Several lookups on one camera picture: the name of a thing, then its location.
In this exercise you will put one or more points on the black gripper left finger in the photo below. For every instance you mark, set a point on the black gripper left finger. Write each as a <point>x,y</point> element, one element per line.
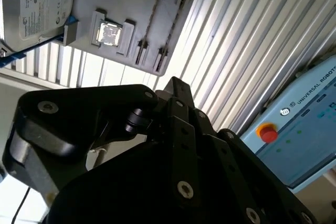
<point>78,106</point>

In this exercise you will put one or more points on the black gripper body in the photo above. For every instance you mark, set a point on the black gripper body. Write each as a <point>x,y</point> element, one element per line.
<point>118,195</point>

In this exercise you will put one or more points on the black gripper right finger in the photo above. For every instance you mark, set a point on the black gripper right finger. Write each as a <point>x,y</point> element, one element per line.
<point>225,166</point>

